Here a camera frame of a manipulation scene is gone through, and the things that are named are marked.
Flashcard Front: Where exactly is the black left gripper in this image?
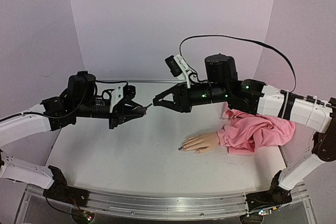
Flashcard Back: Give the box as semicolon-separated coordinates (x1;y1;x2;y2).
76;98;145;130

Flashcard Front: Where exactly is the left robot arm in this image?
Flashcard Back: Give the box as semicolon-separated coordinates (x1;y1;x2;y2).
1;71;147;201

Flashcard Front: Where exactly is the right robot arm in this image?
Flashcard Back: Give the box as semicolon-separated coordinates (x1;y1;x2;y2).
153;54;335;191

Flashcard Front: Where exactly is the mannequin hand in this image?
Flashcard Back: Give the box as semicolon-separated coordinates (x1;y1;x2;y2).
178;132;220;154

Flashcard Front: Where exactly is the pink hoodie cloth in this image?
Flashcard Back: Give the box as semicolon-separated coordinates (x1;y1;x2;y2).
217;109;296;155

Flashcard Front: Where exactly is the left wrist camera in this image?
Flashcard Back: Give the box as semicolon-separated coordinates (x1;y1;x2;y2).
110;84;136;113

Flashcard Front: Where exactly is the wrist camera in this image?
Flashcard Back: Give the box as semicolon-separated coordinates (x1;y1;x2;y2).
165;55;196;88
110;84;136;113

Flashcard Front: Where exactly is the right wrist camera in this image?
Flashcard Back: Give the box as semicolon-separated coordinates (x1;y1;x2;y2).
165;55;196;88

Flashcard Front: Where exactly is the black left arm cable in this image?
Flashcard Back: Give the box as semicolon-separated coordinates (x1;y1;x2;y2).
59;71;129;120

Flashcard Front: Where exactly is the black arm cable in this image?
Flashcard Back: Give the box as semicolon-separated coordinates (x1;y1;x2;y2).
59;71;129;120
179;34;297;92

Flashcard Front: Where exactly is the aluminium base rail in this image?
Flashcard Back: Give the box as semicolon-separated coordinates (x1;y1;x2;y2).
16;181;317;223

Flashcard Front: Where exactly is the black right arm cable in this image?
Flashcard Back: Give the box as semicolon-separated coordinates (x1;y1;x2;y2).
179;34;297;92

